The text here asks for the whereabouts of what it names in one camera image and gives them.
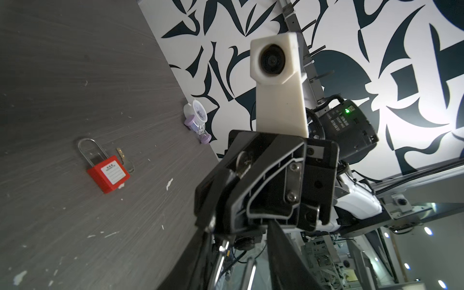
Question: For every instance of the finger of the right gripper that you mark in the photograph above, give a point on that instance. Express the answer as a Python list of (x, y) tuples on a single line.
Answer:
[(271, 187), (220, 195)]

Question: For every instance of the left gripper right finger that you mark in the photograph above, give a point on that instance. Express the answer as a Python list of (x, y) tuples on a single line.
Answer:
[(287, 270)]

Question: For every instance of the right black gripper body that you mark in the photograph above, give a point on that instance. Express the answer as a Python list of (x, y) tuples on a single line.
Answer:
[(319, 175)]

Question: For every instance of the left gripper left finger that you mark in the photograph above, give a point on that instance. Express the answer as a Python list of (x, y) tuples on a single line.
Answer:
[(193, 269)]

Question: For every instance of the small brass key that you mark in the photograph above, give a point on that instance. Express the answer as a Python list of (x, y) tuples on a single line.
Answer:
[(127, 164)]

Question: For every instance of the red padlock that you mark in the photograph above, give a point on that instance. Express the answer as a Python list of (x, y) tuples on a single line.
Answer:
[(109, 174)]

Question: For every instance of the small black padlock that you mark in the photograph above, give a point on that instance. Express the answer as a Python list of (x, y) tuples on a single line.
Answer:
[(243, 251)]

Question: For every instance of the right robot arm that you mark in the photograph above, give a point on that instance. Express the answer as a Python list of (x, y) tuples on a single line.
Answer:
[(355, 206)]

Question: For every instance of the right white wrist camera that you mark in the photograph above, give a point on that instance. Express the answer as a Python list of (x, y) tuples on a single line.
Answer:
[(276, 67)]

